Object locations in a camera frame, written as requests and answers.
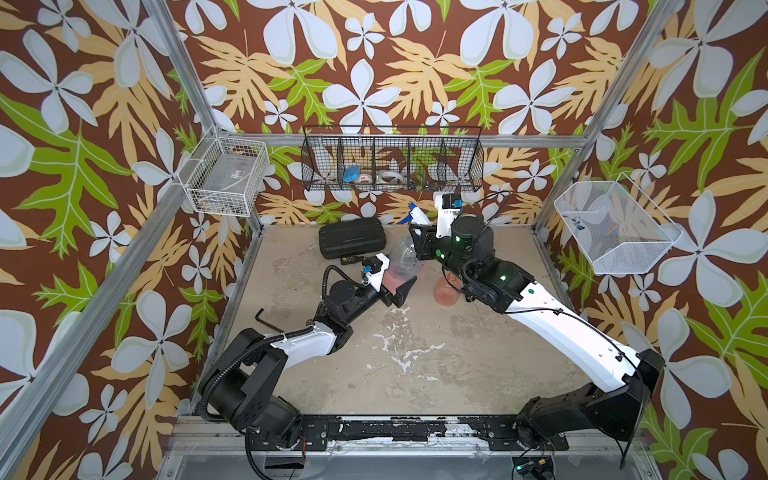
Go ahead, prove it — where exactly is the clear blue spray bottle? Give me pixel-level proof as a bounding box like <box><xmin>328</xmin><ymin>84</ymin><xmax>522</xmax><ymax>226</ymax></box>
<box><xmin>390</xmin><ymin>236</ymin><xmax>424</xmax><ymax>281</ymax></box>

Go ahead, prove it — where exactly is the black plastic case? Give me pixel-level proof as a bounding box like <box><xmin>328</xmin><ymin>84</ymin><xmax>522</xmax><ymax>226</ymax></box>
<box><xmin>318</xmin><ymin>218</ymin><xmax>387</xmax><ymax>260</ymax></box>

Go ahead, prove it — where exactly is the orange translucent spray bottle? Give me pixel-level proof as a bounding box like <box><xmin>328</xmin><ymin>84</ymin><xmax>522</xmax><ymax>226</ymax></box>
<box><xmin>434</xmin><ymin>272</ymin><xmax>463</xmax><ymax>307</ymax></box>

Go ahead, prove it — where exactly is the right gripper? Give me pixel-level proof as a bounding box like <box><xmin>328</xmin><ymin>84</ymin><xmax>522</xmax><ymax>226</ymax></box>
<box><xmin>410</xmin><ymin>222</ymin><xmax>480</xmax><ymax>289</ymax></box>

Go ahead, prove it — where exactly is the white wire basket right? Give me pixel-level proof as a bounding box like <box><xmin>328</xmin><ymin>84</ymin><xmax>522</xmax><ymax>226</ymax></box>
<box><xmin>554</xmin><ymin>174</ymin><xmax>683</xmax><ymax>276</ymax></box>

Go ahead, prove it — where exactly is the white wire basket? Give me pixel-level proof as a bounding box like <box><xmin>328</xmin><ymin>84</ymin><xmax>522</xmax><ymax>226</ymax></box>
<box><xmin>554</xmin><ymin>174</ymin><xmax>683</xmax><ymax>276</ymax></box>
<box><xmin>178</xmin><ymin>136</ymin><xmax>271</xmax><ymax>218</ymax></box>

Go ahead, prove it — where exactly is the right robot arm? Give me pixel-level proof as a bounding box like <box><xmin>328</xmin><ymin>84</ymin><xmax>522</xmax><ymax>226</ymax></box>
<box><xmin>407</xmin><ymin>207</ymin><xmax>665</xmax><ymax>448</ymax></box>

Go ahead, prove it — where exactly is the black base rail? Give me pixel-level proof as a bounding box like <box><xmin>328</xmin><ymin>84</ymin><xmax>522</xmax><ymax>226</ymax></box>
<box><xmin>248</xmin><ymin>413</ymin><xmax>570</xmax><ymax>452</ymax></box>

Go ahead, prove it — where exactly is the black yellow screwdriver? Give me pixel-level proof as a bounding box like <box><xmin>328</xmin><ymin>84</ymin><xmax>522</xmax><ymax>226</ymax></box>
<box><xmin>340</xmin><ymin>255</ymin><xmax>376</xmax><ymax>265</ymax></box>

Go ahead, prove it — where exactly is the pink spray bottle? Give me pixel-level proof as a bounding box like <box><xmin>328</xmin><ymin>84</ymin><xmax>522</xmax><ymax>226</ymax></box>
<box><xmin>382</xmin><ymin>268</ymin><xmax>418</xmax><ymax>294</ymax></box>

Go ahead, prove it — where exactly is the blue white spray nozzle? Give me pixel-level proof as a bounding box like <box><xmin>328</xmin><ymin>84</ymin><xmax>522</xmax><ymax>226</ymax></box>
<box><xmin>398</xmin><ymin>203</ymin><xmax>432</xmax><ymax>226</ymax></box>

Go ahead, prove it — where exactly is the blue round item in basket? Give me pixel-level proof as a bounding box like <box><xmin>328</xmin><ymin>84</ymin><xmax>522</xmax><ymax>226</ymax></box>
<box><xmin>342</xmin><ymin>165</ymin><xmax>361</xmax><ymax>183</ymax></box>

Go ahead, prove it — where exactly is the white tape roll in basket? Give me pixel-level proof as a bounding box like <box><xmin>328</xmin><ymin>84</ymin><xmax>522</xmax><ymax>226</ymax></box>
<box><xmin>377</xmin><ymin>170</ymin><xmax>406</xmax><ymax>185</ymax></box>

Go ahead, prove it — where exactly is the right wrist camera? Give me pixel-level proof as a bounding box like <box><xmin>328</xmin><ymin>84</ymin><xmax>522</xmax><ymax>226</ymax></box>
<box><xmin>434</xmin><ymin>192</ymin><xmax>463</xmax><ymax>239</ymax></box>

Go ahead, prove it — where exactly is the white wire basket left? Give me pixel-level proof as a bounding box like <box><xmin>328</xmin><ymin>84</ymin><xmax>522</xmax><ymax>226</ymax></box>
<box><xmin>178</xmin><ymin>136</ymin><xmax>271</xmax><ymax>218</ymax></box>

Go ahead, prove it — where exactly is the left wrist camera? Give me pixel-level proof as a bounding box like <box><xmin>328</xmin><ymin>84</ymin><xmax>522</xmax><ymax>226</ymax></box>
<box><xmin>361</xmin><ymin>257</ymin><xmax>383</xmax><ymax>285</ymax></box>

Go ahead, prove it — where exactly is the black wire wall basket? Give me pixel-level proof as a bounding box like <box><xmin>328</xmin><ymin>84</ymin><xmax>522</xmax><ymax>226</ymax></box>
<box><xmin>300</xmin><ymin>125</ymin><xmax>485</xmax><ymax>193</ymax></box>

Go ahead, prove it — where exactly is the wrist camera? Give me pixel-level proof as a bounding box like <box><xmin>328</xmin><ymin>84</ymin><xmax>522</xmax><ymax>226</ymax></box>
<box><xmin>434</xmin><ymin>192</ymin><xmax>463</xmax><ymax>239</ymax></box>
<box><xmin>361</xmin><ymin>257</ymin><xmax>383</xmax><ymax>285</ymax></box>

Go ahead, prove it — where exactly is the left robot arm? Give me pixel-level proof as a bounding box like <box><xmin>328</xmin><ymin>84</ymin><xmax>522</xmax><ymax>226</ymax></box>
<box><xmin>196</xmin><ymin>254</ymin><xmax>417</xmax><ymax>449</ymax></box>

